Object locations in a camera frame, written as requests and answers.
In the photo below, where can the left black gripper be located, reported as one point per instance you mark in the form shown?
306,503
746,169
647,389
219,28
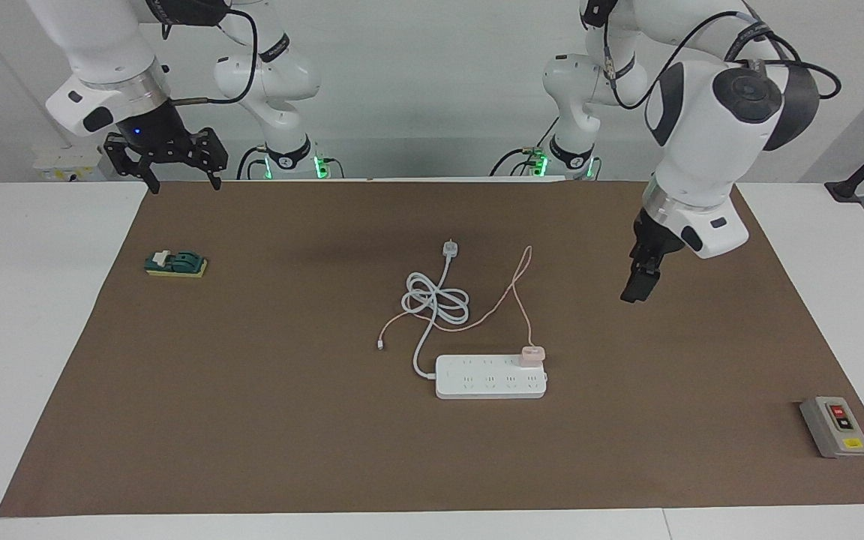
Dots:
653,240

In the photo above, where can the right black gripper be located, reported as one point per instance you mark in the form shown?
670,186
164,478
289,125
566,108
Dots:
153,139

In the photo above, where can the pink charger adapter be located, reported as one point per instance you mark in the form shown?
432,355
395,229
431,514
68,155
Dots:
533,354

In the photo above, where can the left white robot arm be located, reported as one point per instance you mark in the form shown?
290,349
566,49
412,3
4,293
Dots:
702,135

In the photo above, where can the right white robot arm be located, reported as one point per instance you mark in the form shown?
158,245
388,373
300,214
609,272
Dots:
94,45

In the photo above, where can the white power strip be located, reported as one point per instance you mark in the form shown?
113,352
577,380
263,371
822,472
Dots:
492,379

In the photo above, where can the brown table mat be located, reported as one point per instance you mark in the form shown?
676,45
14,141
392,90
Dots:
252,450

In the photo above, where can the green knife switch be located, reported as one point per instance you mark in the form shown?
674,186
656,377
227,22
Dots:
177,262

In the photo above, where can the white wall box yellow labels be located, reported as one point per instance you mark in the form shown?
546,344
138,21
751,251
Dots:
64,161

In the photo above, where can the grey on-off switch box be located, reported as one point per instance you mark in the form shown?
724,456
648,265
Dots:
829,435

